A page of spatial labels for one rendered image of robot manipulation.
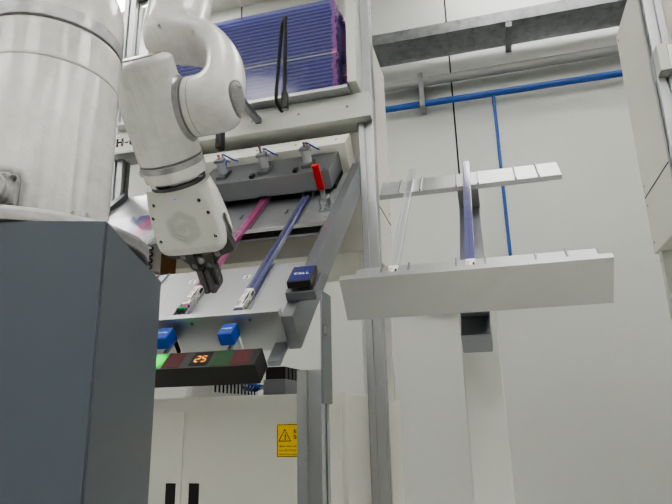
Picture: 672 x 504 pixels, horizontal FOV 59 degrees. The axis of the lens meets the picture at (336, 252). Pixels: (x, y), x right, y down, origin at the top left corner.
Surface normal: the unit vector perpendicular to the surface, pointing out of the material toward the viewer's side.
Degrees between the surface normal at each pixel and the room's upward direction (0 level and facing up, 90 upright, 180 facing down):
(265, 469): 90
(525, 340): 90
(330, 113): 90
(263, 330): 133
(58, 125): 90
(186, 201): 128
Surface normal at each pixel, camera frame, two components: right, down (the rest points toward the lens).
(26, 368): 0.07, -0.28
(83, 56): 0.79, -0.18
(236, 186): -0.18, 0.46
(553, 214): -0.26, -0.26
